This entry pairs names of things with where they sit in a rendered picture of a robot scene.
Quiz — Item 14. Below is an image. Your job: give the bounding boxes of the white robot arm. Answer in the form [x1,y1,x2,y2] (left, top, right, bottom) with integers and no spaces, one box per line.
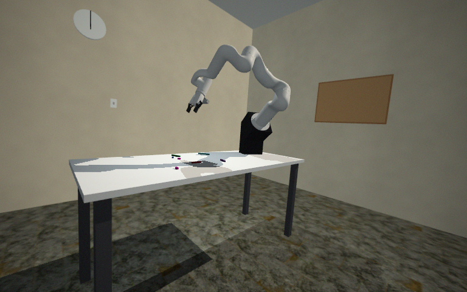
[191,44,291,131]

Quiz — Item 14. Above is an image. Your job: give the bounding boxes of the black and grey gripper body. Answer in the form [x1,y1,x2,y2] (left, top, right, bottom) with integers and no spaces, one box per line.
[189,92,204,106]

